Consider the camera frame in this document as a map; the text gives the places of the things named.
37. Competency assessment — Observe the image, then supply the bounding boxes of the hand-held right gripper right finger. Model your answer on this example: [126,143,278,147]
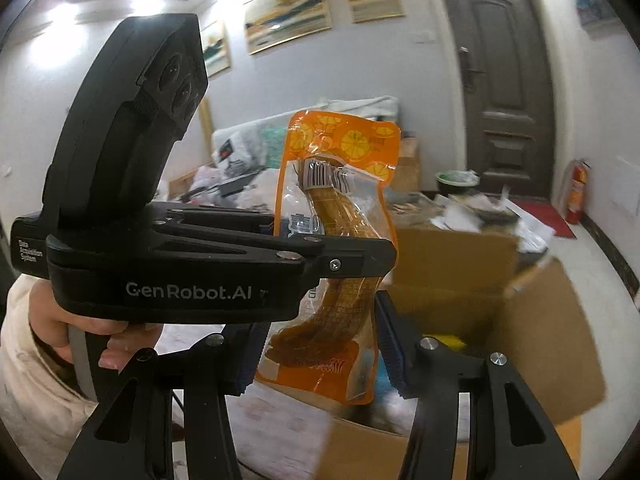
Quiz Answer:
[375,289,581,480]

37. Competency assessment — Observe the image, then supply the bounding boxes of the green trash bin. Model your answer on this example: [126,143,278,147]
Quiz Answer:
[434,169,481,196]

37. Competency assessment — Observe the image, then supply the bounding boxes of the orange snack packet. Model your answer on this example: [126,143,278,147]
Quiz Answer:
[254,109,402,407]

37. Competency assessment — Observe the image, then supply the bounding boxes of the wide golden tree painting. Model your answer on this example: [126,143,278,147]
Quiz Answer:
[243,0,334,56]

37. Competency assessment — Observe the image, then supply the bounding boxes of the red fire extinguisher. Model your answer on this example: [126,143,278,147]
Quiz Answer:
[563,158,591,225]

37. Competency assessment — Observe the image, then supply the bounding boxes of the person's left hand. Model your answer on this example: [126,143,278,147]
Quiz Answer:
[27,279,152,372]

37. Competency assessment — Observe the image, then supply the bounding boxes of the grey entrance door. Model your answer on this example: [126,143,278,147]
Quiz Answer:
[434,0,559,212]

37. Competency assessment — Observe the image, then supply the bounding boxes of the wooden side table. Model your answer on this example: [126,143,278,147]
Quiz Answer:
[397,132,422,192]

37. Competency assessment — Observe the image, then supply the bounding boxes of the blue mountain canvas painting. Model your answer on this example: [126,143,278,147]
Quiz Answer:
[567,0,619,37]

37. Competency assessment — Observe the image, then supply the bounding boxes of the small mountain painting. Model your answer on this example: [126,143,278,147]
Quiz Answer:
[202,20,232,79]

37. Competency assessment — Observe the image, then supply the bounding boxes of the red door mat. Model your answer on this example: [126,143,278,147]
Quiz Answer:
[509,199,579,239]

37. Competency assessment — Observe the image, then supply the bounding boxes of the person's left forearm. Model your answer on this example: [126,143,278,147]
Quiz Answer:
[0,274,103,463]

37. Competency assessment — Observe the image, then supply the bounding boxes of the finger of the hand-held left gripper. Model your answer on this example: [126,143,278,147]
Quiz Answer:
[149,216,399,279]
[164,204,277,237]

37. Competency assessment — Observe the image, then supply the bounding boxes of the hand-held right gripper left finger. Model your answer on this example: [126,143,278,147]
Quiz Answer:
[57,321,274,480]

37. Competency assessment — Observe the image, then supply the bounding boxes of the grey sofa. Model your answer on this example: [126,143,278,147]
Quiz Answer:
[212,95,402,197]

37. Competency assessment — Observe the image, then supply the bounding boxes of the brown cardboard box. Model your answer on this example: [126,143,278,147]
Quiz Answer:
[319,227,622,480]

